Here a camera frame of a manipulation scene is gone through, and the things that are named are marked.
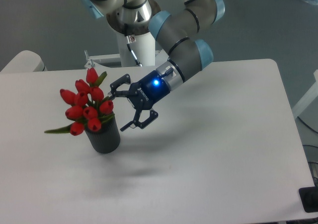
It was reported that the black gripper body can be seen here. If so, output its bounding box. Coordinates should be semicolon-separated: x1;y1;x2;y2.
127;70;170;110

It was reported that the black cable on pedestal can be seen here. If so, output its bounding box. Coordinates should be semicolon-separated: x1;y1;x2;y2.
123;22;144;68

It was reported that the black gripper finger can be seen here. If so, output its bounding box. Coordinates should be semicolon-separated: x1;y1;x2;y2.
108;74;138;98
120;109;159;132

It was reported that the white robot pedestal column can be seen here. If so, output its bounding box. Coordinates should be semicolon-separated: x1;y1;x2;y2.
83;0;172;70

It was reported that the red tulip bouquet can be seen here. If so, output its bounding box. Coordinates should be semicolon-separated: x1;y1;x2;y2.
44;68;115;136

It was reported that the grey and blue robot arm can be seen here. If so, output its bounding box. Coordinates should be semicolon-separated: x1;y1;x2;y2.
81;0;225;128

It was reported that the white chair back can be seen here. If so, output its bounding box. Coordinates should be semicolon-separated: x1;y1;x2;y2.
0;50;47;74

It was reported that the black box at table edge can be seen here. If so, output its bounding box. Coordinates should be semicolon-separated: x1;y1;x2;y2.
299;186;318;213

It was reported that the dark grey ribbed vase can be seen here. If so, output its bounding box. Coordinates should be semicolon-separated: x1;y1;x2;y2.
85;118;121;154

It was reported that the white furniture at right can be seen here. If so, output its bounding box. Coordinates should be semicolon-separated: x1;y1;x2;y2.
292;70;318;120

